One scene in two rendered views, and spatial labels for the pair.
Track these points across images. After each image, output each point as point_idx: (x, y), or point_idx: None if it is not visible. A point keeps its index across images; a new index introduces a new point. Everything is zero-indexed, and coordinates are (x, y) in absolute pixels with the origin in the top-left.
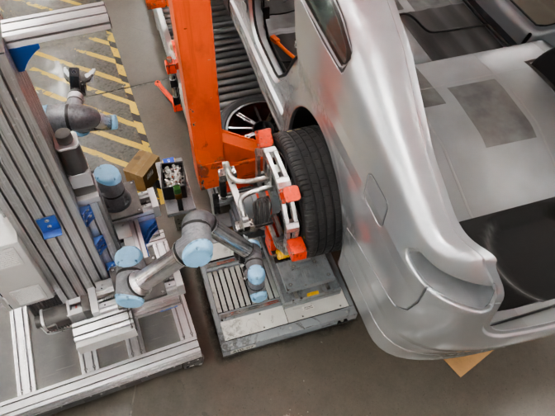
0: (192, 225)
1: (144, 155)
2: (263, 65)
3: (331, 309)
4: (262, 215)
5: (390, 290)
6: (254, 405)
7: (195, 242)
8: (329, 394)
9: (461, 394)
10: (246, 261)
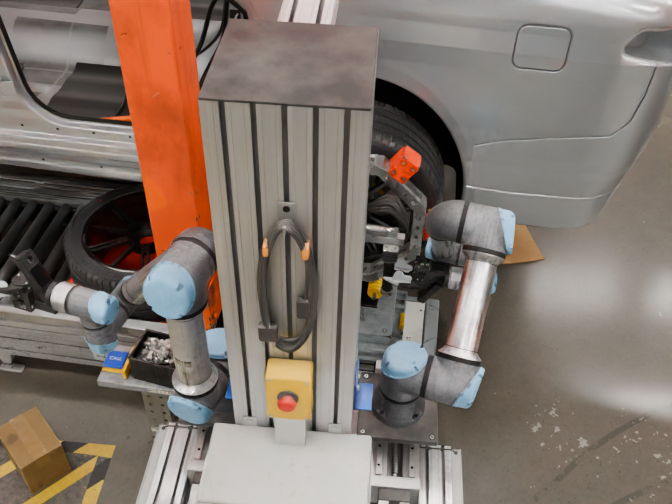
0: (473, 210)
1: (16, 426)
2: (106, 140)
3: (422, 320)
4: (402, 213)
5: (599, 125)
6: (508, 457)
7: (503, 214)
8: (521, 375)
9: (561, 268)
10: (456, 256)
